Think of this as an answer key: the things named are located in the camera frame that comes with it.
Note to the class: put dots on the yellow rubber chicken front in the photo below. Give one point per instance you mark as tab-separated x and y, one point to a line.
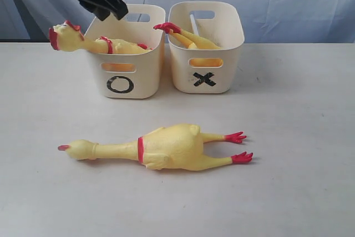
179	146

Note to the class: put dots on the cream bin marked X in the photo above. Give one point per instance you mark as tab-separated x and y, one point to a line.
206	70

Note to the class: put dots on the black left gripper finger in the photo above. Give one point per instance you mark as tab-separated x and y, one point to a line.
119	9

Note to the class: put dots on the yellow rubber chicken with face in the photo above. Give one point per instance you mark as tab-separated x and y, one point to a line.
68	37

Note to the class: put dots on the headless chicken with white tube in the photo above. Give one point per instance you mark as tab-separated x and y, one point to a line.
194	25

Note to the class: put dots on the cream bin marked O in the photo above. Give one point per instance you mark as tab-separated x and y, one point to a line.
134	76

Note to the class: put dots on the white backdrop curtain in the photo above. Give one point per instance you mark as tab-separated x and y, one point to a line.
222	1

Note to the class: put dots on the headless yellow rubber chicken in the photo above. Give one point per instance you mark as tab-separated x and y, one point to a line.
191	41

